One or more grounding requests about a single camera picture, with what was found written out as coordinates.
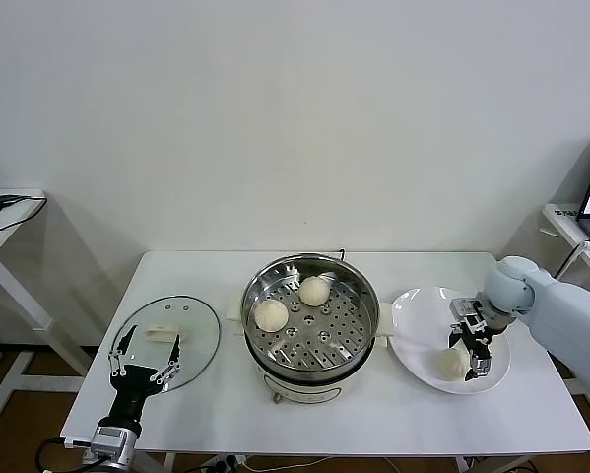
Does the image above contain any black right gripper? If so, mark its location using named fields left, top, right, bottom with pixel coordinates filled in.
left=447, top=324, right=494, bottom=383

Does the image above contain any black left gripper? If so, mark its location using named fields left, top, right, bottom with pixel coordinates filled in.
left=107, top=324, right=183, bottom=430

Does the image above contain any white steamed baozi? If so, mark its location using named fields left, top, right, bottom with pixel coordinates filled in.
left=434, top=347, right=472, bottom=382
left=298, top=275, right=332, bottom=306
left=253, top=301, right=291, bottom=333

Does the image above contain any round glass pot lid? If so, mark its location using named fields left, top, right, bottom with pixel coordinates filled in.
left=110, top=294, right=222, bottom=394

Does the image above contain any stainless steel steamer basket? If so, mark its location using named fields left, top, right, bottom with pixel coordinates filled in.
left=225, top=252, right=397, bottom=374

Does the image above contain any white ceramic plate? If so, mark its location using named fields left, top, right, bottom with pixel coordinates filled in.
left=389, top=287, right=513, bottom=396

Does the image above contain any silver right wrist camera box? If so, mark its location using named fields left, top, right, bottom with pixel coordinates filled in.
left=449, top=297, right=489, bottom=329

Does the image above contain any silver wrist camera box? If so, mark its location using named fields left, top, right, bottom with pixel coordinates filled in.
left=62, top=425, right=142, bottom=465
left=449, top=297, right=489, bottom=329

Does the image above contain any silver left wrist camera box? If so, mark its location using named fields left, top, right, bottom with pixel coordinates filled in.
left=62, top=425, right=142, bottom=465

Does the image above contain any white laptop cable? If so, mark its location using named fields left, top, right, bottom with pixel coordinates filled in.
left=550, top=239, right=590, bottom=286

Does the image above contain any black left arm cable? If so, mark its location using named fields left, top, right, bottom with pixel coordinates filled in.
left=34, top=436, right=97, bottom=473

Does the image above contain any white side table with cable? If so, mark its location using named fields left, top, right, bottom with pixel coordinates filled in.
left=0, top=186, right=103, bottom=421

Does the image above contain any thin black cable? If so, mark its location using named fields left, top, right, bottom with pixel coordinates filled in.
left=0, top=195, right=48, bottom=232

